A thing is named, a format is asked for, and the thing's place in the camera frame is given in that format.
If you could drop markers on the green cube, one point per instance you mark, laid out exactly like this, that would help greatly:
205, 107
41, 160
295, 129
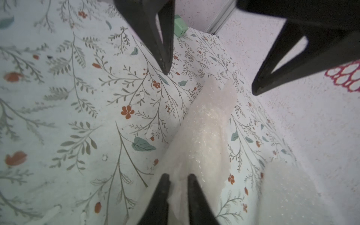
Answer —
180, 27

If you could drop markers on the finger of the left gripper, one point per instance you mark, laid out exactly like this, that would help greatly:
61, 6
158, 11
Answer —
316, 36
153, 22

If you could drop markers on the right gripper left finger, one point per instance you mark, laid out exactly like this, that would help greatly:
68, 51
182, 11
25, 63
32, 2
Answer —
157, 210

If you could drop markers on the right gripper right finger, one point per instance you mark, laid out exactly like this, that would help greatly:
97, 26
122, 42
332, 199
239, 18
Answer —
199, 210

